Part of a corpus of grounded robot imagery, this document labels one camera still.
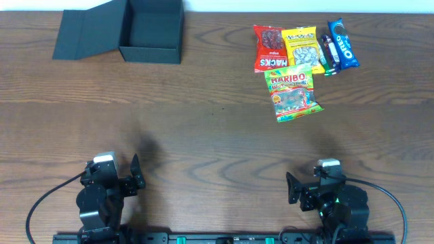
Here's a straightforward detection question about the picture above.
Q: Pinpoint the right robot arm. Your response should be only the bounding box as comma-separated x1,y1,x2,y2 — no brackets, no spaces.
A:
286,170,373,244

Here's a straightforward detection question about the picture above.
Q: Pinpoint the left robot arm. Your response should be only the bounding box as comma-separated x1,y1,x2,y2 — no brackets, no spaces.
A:
76,152,146,244

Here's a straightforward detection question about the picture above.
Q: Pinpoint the dark blue chocolate bar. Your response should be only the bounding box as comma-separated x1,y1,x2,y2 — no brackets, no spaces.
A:
321,35,340,73

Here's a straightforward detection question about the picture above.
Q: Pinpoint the green Haribo gummy bag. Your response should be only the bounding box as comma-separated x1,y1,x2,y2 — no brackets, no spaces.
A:
264,64,323,123

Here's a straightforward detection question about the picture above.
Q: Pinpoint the green white candy bar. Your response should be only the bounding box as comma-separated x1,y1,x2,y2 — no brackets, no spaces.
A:
317,42,334,76

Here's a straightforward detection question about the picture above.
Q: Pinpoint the yellow Hacks candy bag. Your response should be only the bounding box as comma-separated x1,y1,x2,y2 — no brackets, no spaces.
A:
281,26,325,74

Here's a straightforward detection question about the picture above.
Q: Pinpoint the red Hacks candy bag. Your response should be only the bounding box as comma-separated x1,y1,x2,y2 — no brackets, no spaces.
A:
253,25,288,73

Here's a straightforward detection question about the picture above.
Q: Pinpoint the black gift box with lid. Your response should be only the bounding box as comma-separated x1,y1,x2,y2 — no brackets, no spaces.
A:
52,0,184,64

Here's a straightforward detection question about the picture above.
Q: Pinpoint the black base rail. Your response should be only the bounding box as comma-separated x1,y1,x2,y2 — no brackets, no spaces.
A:
52,232,396,244

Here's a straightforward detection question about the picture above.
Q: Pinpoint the blue Oreo cookie pack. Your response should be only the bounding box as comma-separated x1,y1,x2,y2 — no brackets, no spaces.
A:
328,18,359,69

